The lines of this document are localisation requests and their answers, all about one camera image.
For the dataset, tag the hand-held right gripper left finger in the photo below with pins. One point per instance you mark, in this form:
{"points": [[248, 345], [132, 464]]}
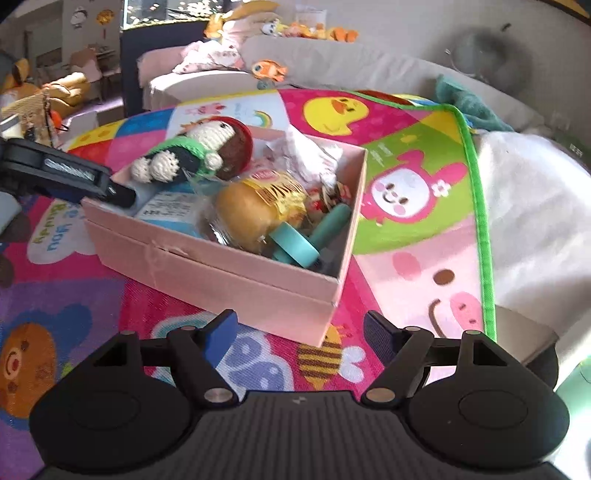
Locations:
{"points": [[219, 334]]}

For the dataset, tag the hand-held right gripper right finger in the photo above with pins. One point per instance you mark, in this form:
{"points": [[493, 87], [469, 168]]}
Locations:
{"points": [[378, 337]]}

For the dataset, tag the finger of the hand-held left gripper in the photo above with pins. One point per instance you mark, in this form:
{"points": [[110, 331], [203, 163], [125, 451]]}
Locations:
{"points": [[120, 196]]}

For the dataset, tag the pink snack packet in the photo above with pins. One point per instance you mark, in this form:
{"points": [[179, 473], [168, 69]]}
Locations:
{"points": [[161, 207]]}

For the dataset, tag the pink cardboard box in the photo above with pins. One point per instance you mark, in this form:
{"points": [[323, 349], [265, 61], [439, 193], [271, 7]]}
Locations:
{"points": [[207, 277]]}

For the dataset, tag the crochet doll with red hat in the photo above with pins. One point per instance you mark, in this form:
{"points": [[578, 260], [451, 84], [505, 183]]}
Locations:
{"points": [[212, 138]]}

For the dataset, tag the teal tape roll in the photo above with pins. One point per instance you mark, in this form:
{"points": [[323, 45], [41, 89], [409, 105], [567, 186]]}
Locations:
{"points": [[295, 244]]}

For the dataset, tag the teal tube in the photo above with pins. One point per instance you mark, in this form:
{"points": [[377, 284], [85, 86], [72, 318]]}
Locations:
{"points": [[330, 224]]}

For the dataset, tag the packaged bread bun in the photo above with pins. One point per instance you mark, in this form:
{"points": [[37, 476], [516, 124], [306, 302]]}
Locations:
{"points": [[249, 207]]}

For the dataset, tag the white pink wrapper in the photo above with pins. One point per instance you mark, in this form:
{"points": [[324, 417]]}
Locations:
{"points": [[300, 152]]}

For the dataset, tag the yellow plush dog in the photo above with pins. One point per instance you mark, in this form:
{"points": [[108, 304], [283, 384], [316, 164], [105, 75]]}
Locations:
{"points": [[60, 90]]}

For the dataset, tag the colourful cartoon play mat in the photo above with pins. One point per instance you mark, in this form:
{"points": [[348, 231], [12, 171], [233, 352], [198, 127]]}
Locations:
{"points": [[415, 221]]}

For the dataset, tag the pink patterned cloth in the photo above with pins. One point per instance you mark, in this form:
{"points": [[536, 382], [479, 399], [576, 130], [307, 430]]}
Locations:
{"points": [[212, 57]]}

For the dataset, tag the glass fish tank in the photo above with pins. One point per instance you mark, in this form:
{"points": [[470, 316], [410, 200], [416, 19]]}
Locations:
{"points": [[161, 9]]}

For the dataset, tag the orange fish plush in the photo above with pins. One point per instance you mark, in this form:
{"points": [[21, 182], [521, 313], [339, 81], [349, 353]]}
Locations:
{"points": [[268, 70]]}

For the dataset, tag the white blanket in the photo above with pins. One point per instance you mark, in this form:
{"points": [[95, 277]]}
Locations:
{"points": [[535, 221]]}

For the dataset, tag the yellow plush toy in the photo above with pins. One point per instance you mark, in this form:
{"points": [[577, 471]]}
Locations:
{"points": [[240, 16]]}

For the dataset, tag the teal cloth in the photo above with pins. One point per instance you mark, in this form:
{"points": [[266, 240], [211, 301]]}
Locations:
{"points": [[466, 104]]}

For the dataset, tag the grey sofa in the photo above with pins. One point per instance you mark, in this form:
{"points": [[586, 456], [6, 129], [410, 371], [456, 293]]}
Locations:
{"points": [[346, 60]]}

